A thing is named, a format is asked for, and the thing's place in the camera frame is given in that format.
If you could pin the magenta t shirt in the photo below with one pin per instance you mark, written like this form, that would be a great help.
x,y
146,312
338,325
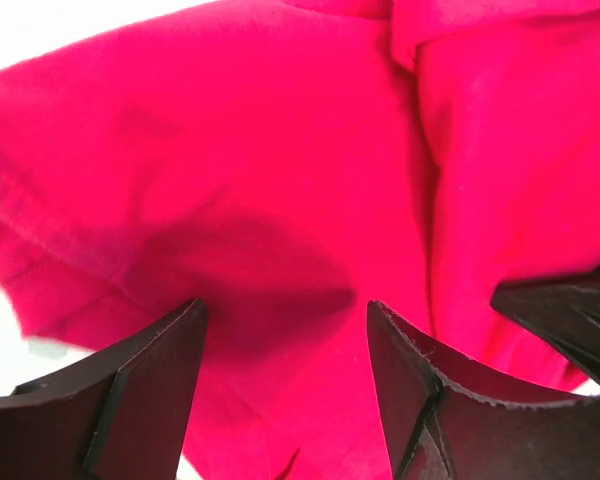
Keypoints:
x,y
287,162

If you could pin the black t shirt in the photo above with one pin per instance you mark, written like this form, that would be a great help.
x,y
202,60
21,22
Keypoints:
x,y
562,311

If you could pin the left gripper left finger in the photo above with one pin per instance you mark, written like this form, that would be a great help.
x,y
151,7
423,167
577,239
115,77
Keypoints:
x,y
120,413

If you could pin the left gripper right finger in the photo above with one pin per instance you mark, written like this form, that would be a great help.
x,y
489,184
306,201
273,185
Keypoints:
x,y
447,416

